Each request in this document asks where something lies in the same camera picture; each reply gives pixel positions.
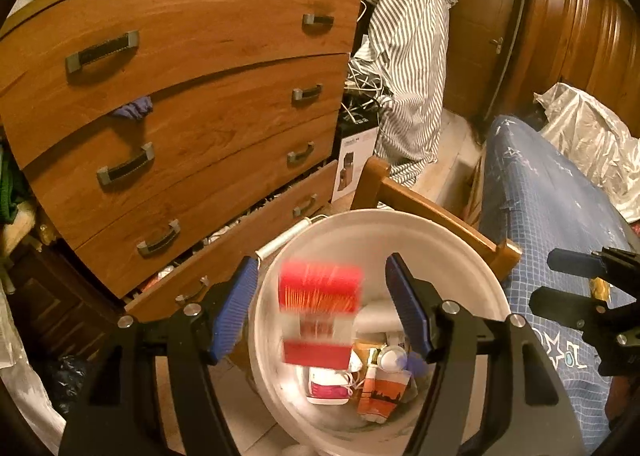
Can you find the white cables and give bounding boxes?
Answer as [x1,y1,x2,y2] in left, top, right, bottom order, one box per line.
[344,59,397,113]

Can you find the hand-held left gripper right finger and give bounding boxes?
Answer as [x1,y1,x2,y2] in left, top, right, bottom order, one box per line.
[385,253,587,456]

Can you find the white medicine box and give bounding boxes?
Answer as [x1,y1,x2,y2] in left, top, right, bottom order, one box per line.
[306,366,354,405]

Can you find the dark blue plastic bag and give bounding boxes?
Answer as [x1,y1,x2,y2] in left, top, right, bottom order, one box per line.
[49,355,93,414]

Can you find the knife block carton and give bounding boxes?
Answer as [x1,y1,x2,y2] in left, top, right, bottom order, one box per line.
[331,123,380,205]

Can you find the pile of clothes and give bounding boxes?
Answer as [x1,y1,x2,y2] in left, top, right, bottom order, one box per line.
[0,143,33,239]

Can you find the small red and white box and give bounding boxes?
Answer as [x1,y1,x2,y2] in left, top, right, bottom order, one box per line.
[277,259,364,370]

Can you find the blue star printed blanket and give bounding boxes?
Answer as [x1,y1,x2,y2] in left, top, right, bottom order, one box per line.
[479,115,640,453]

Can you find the white bucket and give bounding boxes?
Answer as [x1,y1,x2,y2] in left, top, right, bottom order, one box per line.
[248,209,513,455]

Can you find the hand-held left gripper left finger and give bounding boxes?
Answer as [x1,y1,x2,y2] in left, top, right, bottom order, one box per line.
[59,256,260,456]

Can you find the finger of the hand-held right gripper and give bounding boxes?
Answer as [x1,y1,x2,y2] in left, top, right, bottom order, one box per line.
[546,247,608,279]
[529,286,609,335]

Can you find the light wooden chair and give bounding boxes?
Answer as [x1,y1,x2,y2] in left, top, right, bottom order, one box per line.
[350,157,524,283]

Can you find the orange and white packet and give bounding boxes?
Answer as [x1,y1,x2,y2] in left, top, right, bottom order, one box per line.
[356,366,412,425]

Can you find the wooden chest of drawers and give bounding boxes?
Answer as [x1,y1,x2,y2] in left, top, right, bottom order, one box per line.
[0,0,362,323]

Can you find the grey striped cloth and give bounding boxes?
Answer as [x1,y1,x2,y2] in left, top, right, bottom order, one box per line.
[334,0,459,188]

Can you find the white capped bottle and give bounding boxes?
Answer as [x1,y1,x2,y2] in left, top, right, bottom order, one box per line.
[376,345,409,373]

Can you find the blue cloth in drawer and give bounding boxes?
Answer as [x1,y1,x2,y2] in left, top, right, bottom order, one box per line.
[111,95,154,123]

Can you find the brown wooden wardrobe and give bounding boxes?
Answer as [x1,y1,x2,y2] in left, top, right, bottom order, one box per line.
[500,0,640,139]

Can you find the brown wooden door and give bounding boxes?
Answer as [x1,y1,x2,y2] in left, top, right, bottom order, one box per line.
[439,0,527,123]

